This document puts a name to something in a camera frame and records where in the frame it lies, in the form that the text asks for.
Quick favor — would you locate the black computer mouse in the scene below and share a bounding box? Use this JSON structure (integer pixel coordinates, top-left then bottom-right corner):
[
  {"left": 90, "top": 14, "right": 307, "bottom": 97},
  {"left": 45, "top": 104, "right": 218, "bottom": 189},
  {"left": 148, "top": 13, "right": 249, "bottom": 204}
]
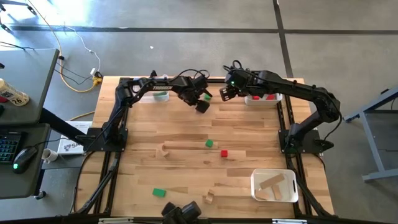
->
[{"left": 11, "top": 146, "right": 39, "bottom": 175}]

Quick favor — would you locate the dark grey desk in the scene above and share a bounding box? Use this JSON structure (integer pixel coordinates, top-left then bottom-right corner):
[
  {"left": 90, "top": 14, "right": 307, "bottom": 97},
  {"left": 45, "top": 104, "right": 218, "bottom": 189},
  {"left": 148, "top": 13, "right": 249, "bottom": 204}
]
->
[{"left": 0, "top": 123, "right": 52, "bottom": 200}]

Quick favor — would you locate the white printed paper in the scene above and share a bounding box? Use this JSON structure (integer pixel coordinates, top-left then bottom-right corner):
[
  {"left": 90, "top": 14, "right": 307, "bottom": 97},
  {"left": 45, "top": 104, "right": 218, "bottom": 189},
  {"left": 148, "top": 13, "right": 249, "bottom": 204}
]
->
[{"left": 57, "top": 120, "right": 94, "bottom": 156}]

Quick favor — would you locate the black diagonal support bar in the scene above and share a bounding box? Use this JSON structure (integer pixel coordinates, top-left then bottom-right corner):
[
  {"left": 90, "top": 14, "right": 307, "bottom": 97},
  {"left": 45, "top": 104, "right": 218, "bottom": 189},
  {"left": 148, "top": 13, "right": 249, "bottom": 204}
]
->
[{"left": 39, "top": 107, "right": 93, "bottom": 147}]

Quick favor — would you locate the silver metal bracket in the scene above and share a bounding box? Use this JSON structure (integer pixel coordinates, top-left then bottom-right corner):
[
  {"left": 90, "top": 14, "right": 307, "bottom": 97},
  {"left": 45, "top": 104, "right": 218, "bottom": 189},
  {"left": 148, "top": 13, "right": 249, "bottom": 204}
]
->
[
  {"left": 98, "top": 217, "right": 134, "bottom": 224},
  {"left": 272, "top": 218, "right": 308, "bottom": 224}
]

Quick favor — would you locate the white cable with plug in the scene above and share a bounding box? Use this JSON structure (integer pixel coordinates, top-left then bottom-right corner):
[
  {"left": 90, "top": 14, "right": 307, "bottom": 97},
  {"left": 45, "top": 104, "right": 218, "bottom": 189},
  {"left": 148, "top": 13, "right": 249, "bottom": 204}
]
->
[{"left": 63, "top": 25, "right": 102, "bottom": 76}]

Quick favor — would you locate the blue-grey table frame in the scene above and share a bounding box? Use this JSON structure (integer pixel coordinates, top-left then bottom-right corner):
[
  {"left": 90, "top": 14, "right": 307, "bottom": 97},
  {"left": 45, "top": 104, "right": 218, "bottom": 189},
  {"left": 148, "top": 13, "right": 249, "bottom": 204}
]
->
[{"left": 341, "top": 86, "right": 398, "bottom": 183}]

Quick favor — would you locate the black backlit keyboard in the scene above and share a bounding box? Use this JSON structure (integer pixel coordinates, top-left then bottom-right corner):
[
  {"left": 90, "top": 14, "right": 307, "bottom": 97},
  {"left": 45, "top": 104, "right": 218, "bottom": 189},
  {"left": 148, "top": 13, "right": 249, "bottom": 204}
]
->
[{"left": 0, "top": 132, "right": 23, "bottom": 166}]

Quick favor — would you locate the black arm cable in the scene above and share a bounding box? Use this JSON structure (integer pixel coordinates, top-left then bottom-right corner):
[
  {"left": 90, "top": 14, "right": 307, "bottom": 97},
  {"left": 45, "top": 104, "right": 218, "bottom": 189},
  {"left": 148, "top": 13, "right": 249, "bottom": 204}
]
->
[
  {"left": 222, "top": 58, "right": 249, "bottom": 74},
  {"left": 169, "top": 68, "right": 211, "bottom": 83}
]

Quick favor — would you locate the small natural wood block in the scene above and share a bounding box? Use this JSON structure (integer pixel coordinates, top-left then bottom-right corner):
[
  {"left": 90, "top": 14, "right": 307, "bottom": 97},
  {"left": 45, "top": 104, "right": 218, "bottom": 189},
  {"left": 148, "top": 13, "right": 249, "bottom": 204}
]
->
[{"left": 254, "top": 189, "right": 271, "bottom": 201}]

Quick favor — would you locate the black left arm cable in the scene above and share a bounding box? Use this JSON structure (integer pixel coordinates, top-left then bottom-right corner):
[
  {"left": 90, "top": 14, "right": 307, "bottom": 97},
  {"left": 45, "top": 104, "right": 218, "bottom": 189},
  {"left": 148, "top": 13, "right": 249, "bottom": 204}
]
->
[{"left": 169, "top": 68, "right": 211, "bottom": 83}]

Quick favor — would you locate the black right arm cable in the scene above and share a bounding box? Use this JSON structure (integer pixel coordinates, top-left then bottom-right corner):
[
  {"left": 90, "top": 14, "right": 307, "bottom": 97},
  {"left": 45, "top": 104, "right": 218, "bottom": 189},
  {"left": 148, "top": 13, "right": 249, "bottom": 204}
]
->
[{"left": 222, "top": 58, "right": 249, "bottom": 74}]

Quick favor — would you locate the tall natural wood block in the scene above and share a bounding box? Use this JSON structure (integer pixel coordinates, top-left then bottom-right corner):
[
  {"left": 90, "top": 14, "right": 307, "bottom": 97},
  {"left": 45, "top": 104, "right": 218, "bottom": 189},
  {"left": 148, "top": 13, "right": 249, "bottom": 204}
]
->
[{"left": 271, "top": 185, "right": 283, "bottom": 201}]

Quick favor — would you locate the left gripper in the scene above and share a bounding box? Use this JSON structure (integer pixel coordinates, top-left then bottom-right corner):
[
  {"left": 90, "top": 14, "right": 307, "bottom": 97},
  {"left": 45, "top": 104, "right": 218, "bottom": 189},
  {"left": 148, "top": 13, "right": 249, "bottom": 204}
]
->
[{"left": 180, "top": 74, "right": 214, "bottom": 114}]

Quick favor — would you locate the clear plastic bin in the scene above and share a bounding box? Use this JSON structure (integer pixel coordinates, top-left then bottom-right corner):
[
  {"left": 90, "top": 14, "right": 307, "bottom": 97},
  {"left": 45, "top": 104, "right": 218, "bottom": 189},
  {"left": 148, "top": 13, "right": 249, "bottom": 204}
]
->
[{"left": 132, "top": 76, "right": 170, "bottom": 105}]

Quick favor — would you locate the arched natural wood block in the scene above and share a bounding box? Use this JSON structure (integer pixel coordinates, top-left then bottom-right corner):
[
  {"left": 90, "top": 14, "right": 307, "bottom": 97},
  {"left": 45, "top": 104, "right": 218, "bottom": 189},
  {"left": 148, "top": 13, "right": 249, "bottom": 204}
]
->
[{"left": 155, "top": 143, "right": 170, "bottom": 158}]

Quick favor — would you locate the yellow cable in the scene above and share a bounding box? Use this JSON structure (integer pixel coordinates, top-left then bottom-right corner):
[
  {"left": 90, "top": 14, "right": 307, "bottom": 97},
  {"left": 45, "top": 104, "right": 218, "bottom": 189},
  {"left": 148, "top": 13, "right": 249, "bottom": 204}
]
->
[{"left": 27, "top": 0, "right": 103, "bottom": 121}]

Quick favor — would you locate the white cup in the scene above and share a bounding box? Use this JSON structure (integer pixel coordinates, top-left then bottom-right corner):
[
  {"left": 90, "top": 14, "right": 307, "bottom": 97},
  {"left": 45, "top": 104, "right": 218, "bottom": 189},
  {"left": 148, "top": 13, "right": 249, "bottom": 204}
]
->
[{"left": 40, "top": 148, "right": 59, "bottom": 164}]

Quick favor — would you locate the white labelled bottle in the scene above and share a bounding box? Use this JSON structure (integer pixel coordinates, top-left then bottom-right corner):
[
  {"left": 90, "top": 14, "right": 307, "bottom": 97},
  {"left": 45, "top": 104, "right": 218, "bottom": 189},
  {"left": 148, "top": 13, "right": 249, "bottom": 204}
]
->
[{"left": 0, "top": 77, "right": 30, "bottom": 108}]

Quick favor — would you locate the white plastic bin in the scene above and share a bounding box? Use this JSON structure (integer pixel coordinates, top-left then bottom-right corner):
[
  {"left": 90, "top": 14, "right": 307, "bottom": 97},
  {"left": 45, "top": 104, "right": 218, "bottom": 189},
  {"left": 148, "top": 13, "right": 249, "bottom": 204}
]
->
[
  {"left": 244, "top": 91, "right": 284, "bottom": 107},
  {"left": 250, "top": 168, "right": 300, "bottom": 203}
]

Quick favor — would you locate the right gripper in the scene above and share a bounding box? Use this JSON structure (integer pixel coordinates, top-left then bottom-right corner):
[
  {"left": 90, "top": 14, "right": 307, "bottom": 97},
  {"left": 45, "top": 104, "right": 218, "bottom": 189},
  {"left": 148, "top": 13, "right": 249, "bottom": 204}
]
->
[{"left": 219, "top": 67, "right": 259, "bottom": 102}]

